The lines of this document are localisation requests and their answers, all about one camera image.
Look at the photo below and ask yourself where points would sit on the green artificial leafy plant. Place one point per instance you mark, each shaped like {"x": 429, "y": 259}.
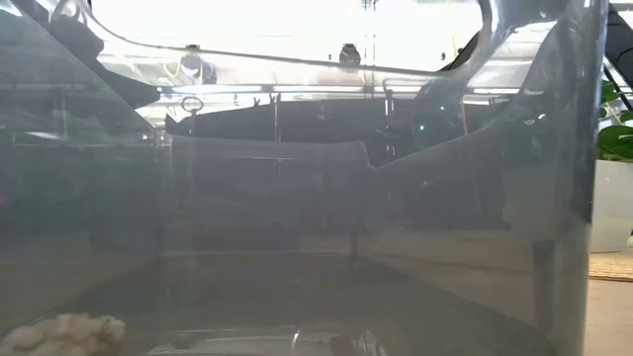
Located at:
{"x": 618, "y": 141}

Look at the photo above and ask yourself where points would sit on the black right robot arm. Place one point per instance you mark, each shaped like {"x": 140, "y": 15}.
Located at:
{"x": 622, "y": 49}

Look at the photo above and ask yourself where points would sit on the white plant pot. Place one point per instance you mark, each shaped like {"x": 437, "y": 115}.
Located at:
{"x": 613, "y": 207}

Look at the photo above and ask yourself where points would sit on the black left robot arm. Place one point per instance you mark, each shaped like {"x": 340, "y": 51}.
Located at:
{"x": 118, "y": 79}

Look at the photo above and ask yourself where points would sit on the dark round fixture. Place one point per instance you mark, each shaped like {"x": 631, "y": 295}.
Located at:
{"x": 349, "y": 54}

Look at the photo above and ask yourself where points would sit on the grey translucent plastic bin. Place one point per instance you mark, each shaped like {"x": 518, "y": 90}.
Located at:
{"x": 297, "y": 207}

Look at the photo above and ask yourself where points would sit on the round woven yellow placemat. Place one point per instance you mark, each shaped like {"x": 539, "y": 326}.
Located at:
{"x": 613, "y": 267}

